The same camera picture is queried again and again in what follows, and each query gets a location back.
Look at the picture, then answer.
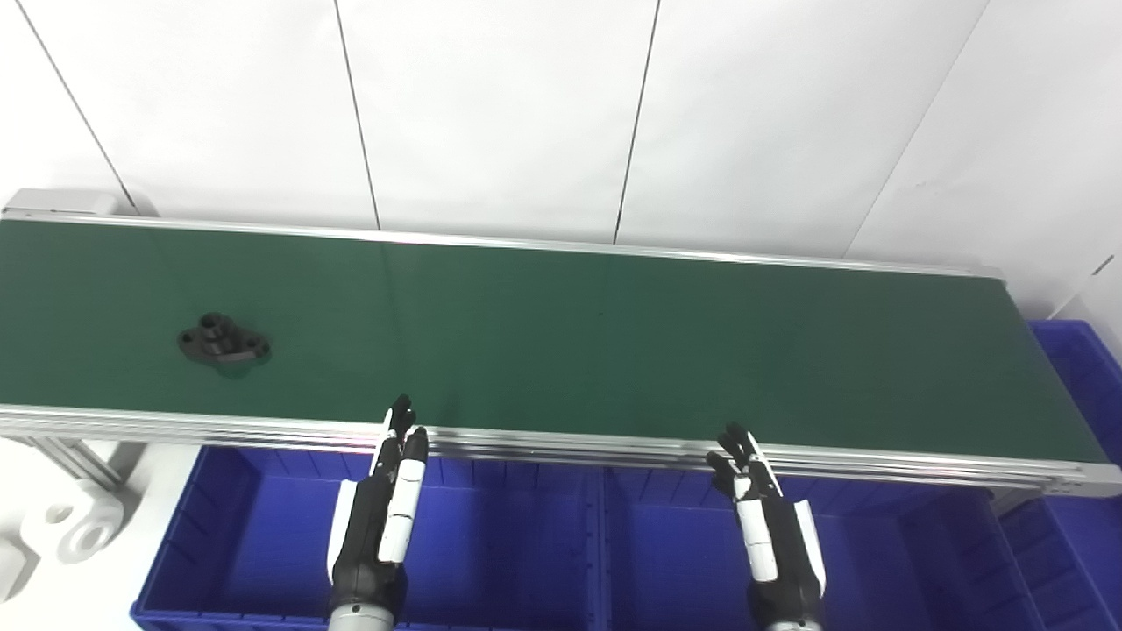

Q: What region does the white round-holed plastic part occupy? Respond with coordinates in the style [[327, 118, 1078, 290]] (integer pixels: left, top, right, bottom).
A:
[[18, 498, 122, 566]]

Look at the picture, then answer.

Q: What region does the black flanged machine part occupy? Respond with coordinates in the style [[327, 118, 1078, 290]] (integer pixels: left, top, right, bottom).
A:
[[177, 313, 271, 365]]

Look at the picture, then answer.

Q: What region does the blue plastic bin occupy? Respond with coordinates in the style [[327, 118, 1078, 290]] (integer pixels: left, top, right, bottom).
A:
[[130, 444, 607, 631], [600, 467, 1046, 631], [998, 319, 1122, 631]]

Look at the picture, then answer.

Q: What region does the aluminium conveyor support leg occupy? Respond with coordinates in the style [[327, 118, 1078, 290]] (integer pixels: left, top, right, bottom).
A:
[[25, 436, 125, 492]]

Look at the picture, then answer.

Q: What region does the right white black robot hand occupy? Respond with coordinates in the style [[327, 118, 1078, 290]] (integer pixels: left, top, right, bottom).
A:
[[705, 422, 827, 626]]

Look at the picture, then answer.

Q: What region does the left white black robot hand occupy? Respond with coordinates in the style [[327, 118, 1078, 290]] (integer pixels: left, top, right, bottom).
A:
[[326, 393, 430, 612]]

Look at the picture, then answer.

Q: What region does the white blocky plastic part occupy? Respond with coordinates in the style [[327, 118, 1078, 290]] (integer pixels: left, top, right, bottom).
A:
[[0, 535, 38, 607]]

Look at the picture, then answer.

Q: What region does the green conveyor belt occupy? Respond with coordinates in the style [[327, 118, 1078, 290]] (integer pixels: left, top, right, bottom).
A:
[[0, 188, 1122, 499]]

